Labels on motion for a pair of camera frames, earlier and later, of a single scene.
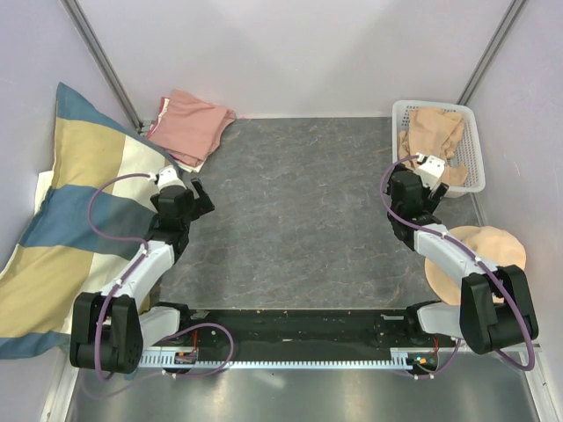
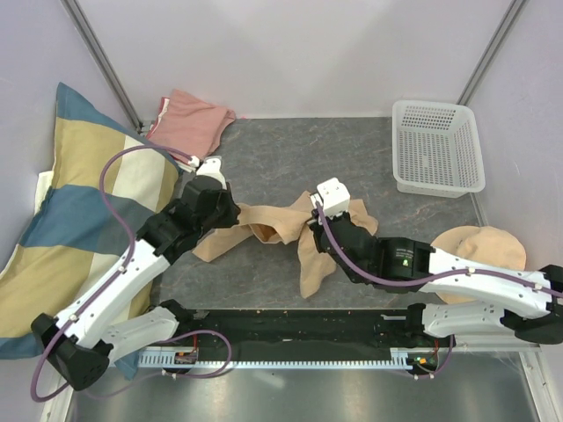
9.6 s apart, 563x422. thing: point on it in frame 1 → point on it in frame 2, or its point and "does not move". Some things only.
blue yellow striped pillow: x=95 y=214 does not move
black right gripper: x=429 y=204 → x=313 y=226
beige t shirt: x=433 y=132 → x=282 y=222
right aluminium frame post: x=509 y=18 does not move
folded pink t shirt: x=192 y=127 does not move
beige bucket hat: x=487 y=243 does not move
